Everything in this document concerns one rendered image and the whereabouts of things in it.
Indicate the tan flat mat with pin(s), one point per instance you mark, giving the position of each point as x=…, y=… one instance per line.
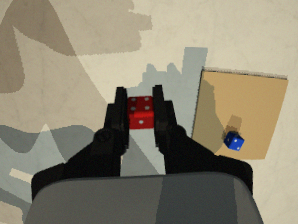
x=242, y=104

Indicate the red die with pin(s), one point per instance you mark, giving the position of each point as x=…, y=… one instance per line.
x=140, y=112

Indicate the blue die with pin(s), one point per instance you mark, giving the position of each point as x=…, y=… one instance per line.
x=233, y=141

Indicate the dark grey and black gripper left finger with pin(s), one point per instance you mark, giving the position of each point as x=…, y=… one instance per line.
x=101, y=156

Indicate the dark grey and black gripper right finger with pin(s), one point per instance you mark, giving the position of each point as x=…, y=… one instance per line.
x=183, y=154

